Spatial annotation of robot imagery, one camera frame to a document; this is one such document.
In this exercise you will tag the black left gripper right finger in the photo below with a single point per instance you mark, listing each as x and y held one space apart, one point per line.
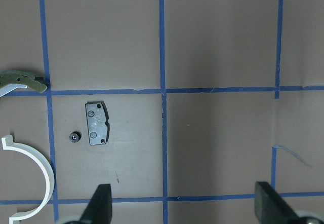
270 207

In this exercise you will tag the white curved plastic clamp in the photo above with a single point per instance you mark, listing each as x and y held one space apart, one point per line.
8 144

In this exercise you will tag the black brake pad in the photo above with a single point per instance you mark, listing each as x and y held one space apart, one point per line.
97 123

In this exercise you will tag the brass brake shoe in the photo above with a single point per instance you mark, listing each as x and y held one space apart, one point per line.
16 79

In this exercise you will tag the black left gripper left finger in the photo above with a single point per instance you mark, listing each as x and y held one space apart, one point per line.
99 208

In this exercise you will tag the black bearing gear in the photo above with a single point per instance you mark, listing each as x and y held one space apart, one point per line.
75 136

